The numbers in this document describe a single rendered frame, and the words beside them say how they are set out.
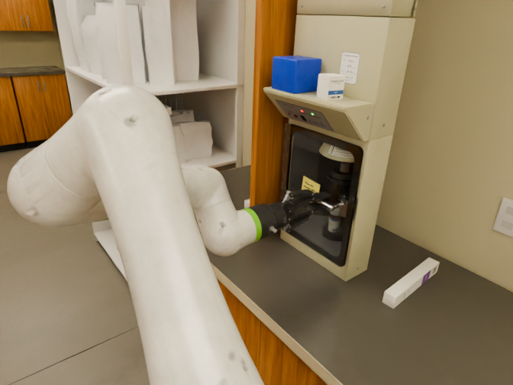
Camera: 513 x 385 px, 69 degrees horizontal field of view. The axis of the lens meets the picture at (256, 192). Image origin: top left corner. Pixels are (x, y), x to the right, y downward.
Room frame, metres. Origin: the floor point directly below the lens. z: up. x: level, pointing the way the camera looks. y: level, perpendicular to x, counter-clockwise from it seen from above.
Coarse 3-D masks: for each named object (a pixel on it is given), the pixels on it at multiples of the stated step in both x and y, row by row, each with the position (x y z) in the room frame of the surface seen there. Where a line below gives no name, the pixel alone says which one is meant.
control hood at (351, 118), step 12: (276, 96) 1.11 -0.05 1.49; (288, 96) 1.06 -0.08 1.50; (300, 96) 1.03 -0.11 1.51; (312, 96) 1.03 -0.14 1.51; (312, 108) 1.01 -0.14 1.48; (324, 108) 0.96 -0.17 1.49; (336, 108) 0.93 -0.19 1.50; (348, 108) 0.91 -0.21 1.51; (360, 108) 0.94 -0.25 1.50; (372, 108) 0.97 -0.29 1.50; (336, 120) 0.97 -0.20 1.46; (348, 120) 0.92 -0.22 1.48; (360, 120) 0.94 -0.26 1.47; (336, 132) 1.02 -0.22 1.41; (348, 132) 0.97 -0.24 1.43; (360, 132) 0.95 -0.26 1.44
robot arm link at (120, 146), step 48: (96, 96) 0.47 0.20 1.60; (144, 96) 0.49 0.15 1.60; (48, 144) 0.49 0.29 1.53; (96, 144) 0.43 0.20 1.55; (144, 144) 0.43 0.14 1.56; (96, 192) 0.48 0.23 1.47; (144, 192) 0.39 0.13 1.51; (144, 240) 0.35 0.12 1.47; (192, 240) 0.37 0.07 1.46; (144, 288) 0.32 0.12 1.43; (192, 288) 0.32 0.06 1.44; (144, 336) 0.29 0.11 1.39; (192, 336) 0.28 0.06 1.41; (240, 336) 0.31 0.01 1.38; (192, 384) 0.24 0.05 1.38; (240, 384) 0.25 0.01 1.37
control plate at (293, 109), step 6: (282, 102) 1.12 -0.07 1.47; (282, 108) 1.15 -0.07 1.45; (288, 108) 1.12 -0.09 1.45; (294, 108) 1.09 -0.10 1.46; (300, 108) 1.06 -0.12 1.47; (306, 108) 1.04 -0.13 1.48; (288, 114) 1.16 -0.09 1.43; (294, 114) 1.12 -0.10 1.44; (300, 114) 1.09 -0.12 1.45; (306, 114) 1.06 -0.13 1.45; (318, 114) 1.01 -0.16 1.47; (300, 120) 1.13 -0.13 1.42; (312, 120) 1.07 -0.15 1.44; (318, 120) 1.04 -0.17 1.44; (324, 120) 1.01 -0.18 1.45; (318, 126) 1.07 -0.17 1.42; (324, 126) 1.04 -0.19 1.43; (330, 126) 1.02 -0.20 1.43
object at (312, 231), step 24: (312, 144) 1.11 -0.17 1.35; (336, 144) 1.04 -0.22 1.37; (288, 168) 1.19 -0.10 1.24; (312, 168) 1.11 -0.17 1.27; (336, 168) 1.03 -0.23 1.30; (360, 168) 0.97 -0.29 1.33; (336, 192) 1.02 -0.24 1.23; (312, 216) 1.09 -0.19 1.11; (336, 216) 1.01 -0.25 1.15; (312, 240) 1.08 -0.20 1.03; (336, 240) 1.00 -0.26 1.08; (336, 264) 0.99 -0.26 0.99
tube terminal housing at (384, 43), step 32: (320, 32) 1.14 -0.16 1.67; (352, 32) 1.05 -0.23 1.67; (384, 32) 0.98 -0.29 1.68; (384, 64) 0.98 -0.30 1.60; (352, 96) 1.03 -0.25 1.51; (384, 96) 0.99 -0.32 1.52; (320, 128) 1.11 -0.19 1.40; (384, 128) 1.01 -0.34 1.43; (384, 160) 1.03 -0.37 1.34; (352, 224) 0.98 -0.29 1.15; (320, 256) 1.06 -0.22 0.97; (352, 256) 0.98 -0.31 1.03
